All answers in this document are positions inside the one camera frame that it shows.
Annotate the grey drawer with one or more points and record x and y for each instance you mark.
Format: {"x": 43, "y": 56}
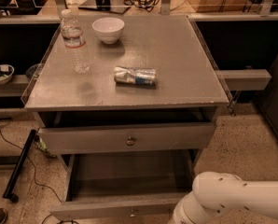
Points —
{"x": 128, "y": 138}
{"x": 127, "y": 184}

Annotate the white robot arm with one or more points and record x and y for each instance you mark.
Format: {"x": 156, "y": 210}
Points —
{"x": 214, "y": 194}

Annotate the grey drawer cabinet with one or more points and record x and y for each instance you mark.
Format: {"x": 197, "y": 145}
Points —
{"x": 187, "y": 89}

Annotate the grey top drawer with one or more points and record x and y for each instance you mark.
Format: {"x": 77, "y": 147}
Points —
{"x": 128, "y": 138}

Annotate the crushed silver blue can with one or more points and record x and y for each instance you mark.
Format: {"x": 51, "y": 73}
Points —
{"x": 135, "y": 75}

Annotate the white ceramic bowl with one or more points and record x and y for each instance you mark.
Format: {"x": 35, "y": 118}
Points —
{"x": 109, "y": 29}

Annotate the clear plastic water bottle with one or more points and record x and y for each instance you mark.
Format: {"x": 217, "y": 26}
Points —
{"x": 75, "y": 42}

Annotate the grey side shelf beam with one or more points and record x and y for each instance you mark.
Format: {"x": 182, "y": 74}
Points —
{"x": 244, "y": 80}

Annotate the black monitor stand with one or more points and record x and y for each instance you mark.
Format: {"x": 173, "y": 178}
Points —
{"x": 110, "y": 6}

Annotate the black bar on floor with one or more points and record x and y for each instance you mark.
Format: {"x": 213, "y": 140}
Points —
{"x": 8, "y": 193}

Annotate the bowl with dark contents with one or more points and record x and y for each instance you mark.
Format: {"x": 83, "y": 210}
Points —
{"x": 6, "y": 73}

